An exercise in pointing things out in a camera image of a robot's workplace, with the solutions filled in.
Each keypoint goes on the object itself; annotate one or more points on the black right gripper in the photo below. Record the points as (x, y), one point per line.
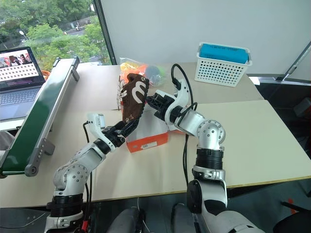
(162, 104)

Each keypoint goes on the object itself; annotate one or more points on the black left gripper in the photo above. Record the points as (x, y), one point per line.
(114, 137)

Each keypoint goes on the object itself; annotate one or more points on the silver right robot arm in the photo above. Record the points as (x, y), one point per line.
(209, 131)

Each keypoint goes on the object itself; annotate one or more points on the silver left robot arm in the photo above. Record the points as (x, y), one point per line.
(73, 170)

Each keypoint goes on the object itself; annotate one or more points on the orange shoebox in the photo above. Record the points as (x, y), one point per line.
(158, 140)

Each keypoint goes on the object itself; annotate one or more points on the clear bag of colourful items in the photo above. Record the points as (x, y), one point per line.
(155, 72)

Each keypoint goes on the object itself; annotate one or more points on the white perforated plastic basket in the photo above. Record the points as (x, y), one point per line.
(218, 72)

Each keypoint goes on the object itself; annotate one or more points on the blue box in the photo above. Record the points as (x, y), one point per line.
(223, 53)

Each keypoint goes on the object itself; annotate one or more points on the green conveyor belt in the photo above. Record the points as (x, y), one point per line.
(36, 116)

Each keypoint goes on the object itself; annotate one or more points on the dark grey rounded shape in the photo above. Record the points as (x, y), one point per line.
(181, 218)
(126, 221)

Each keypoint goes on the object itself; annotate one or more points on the grey laptop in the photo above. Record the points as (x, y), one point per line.
(17, 97)

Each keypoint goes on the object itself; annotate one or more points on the grey metal stand leg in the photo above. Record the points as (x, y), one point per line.
(294, 63)

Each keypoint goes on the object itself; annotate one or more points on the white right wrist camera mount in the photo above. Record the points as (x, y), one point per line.
(182, 94)

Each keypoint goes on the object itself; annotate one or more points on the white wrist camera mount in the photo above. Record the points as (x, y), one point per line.
(94, 120)
(182, 94)

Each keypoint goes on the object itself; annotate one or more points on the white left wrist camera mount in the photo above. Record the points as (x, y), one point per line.
(94, 120)

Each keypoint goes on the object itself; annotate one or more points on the dark window frame post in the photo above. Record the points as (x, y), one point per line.
(104, 31)

